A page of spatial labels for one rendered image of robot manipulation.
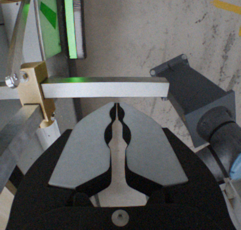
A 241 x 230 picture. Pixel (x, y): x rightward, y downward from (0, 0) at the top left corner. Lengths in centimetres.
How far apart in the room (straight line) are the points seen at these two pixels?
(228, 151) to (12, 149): 61
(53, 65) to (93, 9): 73
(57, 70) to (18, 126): 22
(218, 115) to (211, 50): 75
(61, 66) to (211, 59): 118
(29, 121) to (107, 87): 15
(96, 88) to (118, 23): 85
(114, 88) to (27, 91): 17
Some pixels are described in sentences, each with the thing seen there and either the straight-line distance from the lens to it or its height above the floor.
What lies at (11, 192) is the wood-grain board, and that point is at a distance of 60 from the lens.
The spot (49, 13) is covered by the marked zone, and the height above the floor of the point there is 75.
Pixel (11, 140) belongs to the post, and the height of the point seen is 95.
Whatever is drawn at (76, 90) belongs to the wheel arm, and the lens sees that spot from 27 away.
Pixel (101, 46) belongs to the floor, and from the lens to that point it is 110.
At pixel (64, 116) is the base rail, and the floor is 70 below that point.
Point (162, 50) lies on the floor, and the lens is 115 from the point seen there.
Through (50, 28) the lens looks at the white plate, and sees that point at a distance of 36.
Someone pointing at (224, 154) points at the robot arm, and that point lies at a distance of 60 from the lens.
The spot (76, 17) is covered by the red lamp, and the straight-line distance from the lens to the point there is 39.
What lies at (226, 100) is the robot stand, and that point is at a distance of 74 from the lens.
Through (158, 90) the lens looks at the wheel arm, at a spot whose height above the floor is 84.
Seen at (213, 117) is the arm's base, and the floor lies 65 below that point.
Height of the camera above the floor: 108
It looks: 58 degrees down
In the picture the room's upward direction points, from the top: 176 degrees clockwise
